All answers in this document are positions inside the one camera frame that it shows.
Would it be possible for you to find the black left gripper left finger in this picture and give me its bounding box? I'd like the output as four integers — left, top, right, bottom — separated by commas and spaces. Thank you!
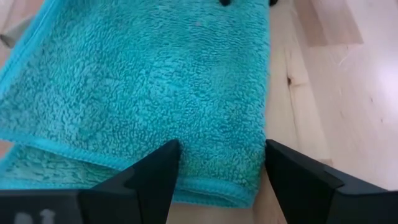
0, 139, 182, 224

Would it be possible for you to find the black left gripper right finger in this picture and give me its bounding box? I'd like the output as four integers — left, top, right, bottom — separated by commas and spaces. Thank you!
264, 139, 398, 224

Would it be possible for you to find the teal microfiber towel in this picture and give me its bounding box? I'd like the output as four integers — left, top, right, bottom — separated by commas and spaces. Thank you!
0, 0, 271, 208

